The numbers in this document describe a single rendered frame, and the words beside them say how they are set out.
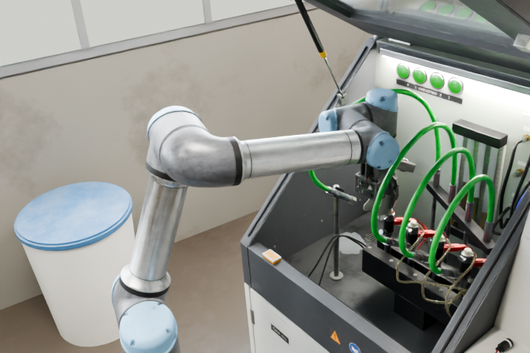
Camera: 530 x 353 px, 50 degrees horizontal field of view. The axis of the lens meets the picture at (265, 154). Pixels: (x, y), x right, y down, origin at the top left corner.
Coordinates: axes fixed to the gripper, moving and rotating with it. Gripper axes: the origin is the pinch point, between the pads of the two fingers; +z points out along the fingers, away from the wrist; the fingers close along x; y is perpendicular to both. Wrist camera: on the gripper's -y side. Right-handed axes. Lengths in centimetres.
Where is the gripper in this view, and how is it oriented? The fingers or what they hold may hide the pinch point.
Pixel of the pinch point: (382, 214)
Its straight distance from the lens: 155.5
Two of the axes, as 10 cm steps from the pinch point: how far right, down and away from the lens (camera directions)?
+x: 6.2, 3.3, -7.1
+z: 0.5, 8.8, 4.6
